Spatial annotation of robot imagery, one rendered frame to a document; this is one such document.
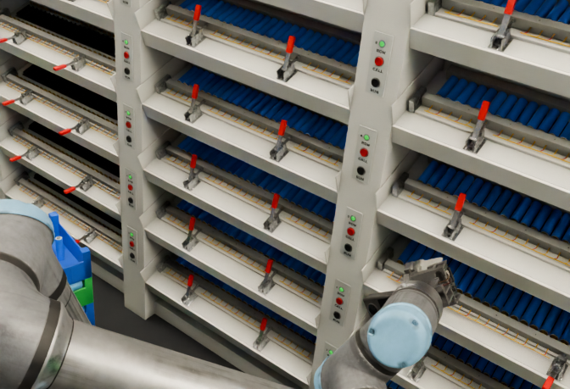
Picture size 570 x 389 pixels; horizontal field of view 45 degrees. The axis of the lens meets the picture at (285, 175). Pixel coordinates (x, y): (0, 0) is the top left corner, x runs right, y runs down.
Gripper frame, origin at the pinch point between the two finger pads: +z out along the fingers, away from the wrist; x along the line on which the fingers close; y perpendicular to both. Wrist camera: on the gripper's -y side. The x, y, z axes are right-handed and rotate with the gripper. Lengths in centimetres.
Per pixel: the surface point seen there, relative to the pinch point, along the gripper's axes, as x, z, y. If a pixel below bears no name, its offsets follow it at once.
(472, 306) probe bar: -10.7, 7.4, 5.0
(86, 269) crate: 25, -1, -77
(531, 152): 16.5, -4.3, 27.5
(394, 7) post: 50, -8, 15
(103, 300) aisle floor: 13, 43, -112
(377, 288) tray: -1.8, 9.3, -13.5
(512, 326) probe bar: -16.2, 5.4, 11.4
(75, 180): 51, 40, -102
